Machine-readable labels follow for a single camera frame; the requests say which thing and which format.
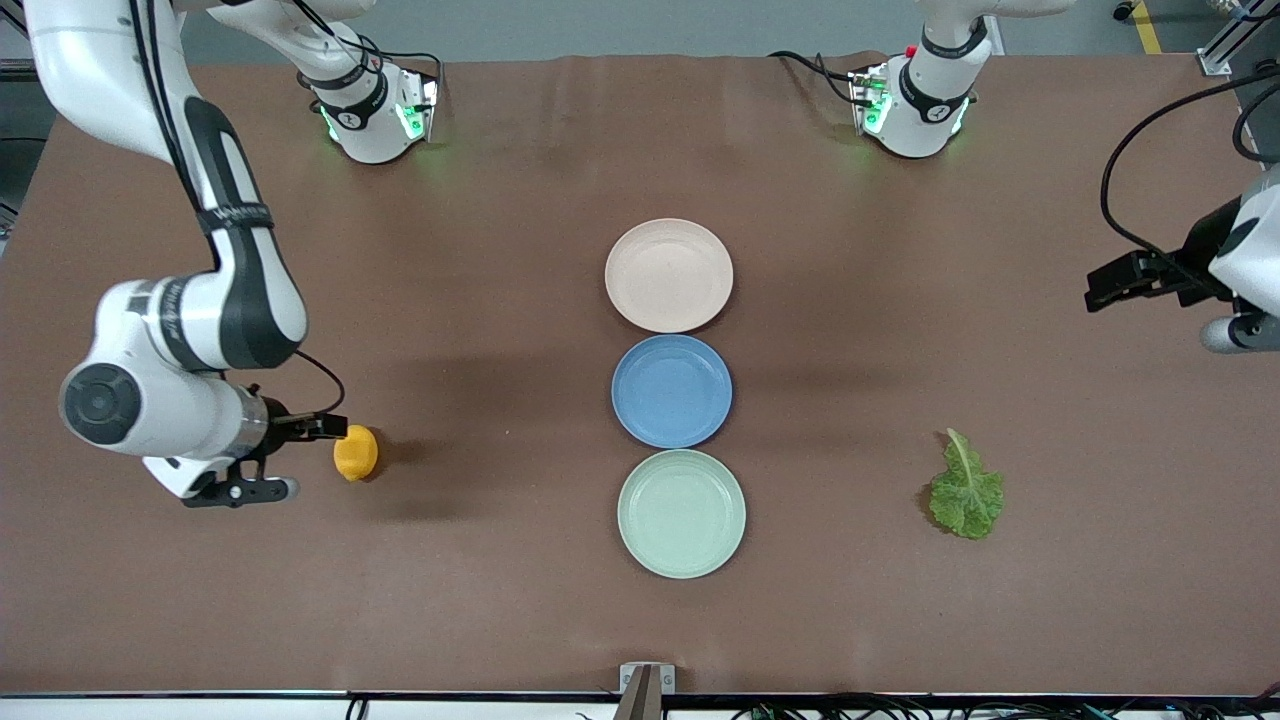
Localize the yellow lemon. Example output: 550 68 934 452
333 425 380 483

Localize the green lettuce leaf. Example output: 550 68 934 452
928 428 1005 541

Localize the right arm base connector plate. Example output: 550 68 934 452
396 75 441 143

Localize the left arm base connector plate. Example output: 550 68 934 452
848 62 893 136

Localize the brown table cover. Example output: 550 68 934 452
0 52 1280 696

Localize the blue round plate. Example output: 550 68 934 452
611 334 734 449

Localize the light green round plate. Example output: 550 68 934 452
617 449 747 580

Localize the beige round plate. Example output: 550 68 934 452
605 218 734 334

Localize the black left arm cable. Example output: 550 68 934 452
1100 65 1280 273

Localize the aluminium frame profile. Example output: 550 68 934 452
1198 0 1266 77

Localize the black right base cable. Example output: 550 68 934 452
290 0 443 86

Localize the black base cable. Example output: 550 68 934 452
290 0 443 86
768 50 861 106

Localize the black left base cable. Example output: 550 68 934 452
768 50 861 106

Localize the brown camera mount pole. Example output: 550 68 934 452
612 667 663 720

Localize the grey metal bracket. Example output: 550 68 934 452
619 662 676 695

